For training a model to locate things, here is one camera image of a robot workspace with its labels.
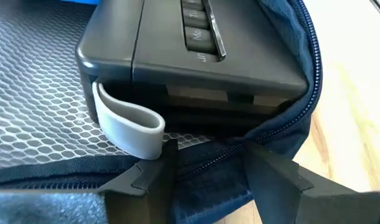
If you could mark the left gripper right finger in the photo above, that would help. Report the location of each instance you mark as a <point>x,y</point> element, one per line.
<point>273,186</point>

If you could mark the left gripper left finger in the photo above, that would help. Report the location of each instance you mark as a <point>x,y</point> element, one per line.
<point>146,193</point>

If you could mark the black weekly pill organizer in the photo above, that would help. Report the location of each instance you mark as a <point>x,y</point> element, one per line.
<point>239,46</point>

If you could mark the navy blue backpack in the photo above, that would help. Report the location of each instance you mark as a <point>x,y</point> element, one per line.
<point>37,77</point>

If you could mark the blue first aid kit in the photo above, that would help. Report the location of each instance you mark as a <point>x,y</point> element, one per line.
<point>81,2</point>

